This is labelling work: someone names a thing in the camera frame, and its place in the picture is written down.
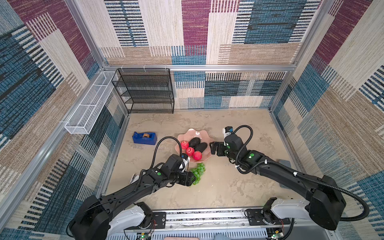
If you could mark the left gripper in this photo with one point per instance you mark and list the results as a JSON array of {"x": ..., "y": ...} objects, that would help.
[{"x": 187, "y": 178}]

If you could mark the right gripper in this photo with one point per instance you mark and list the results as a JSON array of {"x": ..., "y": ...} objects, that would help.
[{"x": 220, "y": 145}]

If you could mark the dark fake avocado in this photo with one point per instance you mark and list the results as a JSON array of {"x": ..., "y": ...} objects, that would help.
[
  {"x": 194, "y": 142},
  {"x": 201, "y": 147}
]

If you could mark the red fake apple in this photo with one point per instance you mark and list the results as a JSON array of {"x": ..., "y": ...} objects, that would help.
[
  {"x": 185, "y": 145},
  {"x": 197, "y": 156},
  {"x": 190, "y": 151}
]

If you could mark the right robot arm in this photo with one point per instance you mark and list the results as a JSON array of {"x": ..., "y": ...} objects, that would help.
[{"x": 325, "y": 204}]

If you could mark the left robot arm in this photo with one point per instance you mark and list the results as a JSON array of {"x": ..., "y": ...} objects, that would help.
[{"x": 93, "y": 220}]

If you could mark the green fake grape bunch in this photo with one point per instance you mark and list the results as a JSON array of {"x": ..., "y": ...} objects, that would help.
[{"x": 198, "y": 172}]

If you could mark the pink scalloped fruit bowl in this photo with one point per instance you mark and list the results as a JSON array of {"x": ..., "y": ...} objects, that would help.
[{"x": 205, "y": 138}]

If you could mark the blue tape dispenser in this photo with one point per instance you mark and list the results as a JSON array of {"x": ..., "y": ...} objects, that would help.
[{"x": 138, "y": 138}]

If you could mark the black mesh shelf rack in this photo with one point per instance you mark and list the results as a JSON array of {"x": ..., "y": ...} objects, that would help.
[{"x": 145, "y": 90}]

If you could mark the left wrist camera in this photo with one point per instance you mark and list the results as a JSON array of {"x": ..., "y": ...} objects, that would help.
[{"x": 185, "y": 164}]

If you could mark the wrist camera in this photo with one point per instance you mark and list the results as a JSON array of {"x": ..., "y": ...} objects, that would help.
[
  {"x": 227, "y": 131},
  {"x": 185, "y": 164}
]

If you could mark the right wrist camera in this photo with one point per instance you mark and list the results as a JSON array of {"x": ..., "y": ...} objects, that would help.
[{"x": 227, "y": 131}]

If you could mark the white wire mesh basket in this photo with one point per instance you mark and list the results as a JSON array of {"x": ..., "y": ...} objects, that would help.
[{"x": 87, "y": 112}]

